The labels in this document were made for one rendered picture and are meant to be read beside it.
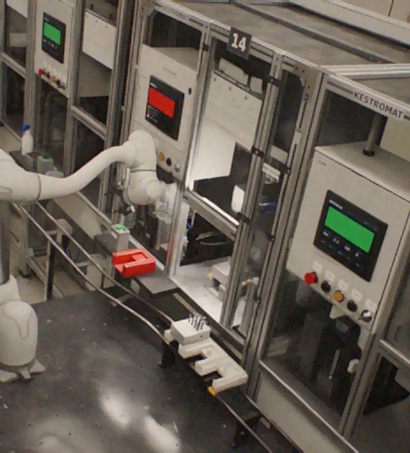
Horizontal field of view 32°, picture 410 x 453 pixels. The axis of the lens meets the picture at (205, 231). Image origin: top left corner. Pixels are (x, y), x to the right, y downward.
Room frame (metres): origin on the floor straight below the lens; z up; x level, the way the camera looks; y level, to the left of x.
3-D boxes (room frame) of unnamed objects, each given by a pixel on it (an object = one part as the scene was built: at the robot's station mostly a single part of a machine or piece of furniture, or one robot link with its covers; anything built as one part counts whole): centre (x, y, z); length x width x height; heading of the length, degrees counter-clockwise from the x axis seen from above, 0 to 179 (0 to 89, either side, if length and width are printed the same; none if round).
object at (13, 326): (2.22, 0.66, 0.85); 0.18 x 0.16 x 0.22; 39
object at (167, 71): (2.94, 0.19, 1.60); 0.42 x 0.29 x 0.46; 40
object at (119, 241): (2.86, 0.38, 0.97); 0.08 x 0.08 x 0.12; 40
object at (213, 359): (2.24, -0.08, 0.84); 0.36 x 0.14 x 0.10; 40
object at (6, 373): (2.19, 0.64, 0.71); 0.22 x 0.18 x 0.06; 40
